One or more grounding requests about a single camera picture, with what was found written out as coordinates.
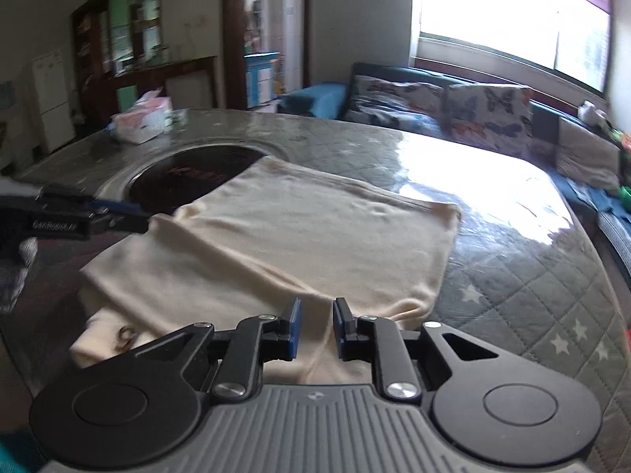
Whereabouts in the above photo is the cream beige garment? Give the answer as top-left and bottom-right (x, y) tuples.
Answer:
(71, 157), (461, 384)

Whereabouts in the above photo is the round black induction cooktop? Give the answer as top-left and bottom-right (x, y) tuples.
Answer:
(97, 140), (289, 215)

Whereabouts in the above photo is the white refrigerator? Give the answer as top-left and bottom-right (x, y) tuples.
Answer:
(31, 51), (75, 154)

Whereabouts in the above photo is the pink white tissue pack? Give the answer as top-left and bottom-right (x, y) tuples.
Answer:
(110, 89), (172, 145)

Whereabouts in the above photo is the dark wooden sideboard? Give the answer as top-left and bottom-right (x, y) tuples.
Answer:
(79, 56), (219, 124)

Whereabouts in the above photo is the grey star quilted table cover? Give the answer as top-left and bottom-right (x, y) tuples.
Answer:
(21, 110), (630, 472)

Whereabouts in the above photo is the dark wooden display cabinet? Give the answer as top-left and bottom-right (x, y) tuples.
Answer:
(71, 0), (161, 86)

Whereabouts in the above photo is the blue white small cabinet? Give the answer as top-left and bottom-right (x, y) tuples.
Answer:
(245, 51), (279, 108)

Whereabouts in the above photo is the left butterfly cushion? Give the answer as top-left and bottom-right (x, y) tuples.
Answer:
(344, 75), (444, 138)

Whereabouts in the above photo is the butterfly cushion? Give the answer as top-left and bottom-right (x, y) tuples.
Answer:
(344, 75), (444, 138)
(444, 83), (533, 159)

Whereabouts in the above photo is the right butterfly cushion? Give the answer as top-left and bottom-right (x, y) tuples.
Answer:
(444, 83), (533, 159)

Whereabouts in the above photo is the blue cloth on sofa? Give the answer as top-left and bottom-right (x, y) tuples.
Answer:
(562, 178), (630, 231)

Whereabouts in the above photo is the blue corner sofa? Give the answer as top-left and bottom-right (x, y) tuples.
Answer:
(278, 63), (630, 259)

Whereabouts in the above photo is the grey plain cushion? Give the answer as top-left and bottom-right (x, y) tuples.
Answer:
(556, 119), (620, 192)

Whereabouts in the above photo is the black white plush toy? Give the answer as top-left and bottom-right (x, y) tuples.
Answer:
(577, 101), (607, 127)

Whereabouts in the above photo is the dark wooden door frame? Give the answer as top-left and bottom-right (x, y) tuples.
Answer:
(221, 0), (310, 110)

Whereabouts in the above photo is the window with green frame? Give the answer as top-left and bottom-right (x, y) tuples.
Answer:
(416, 0), (612, 92)

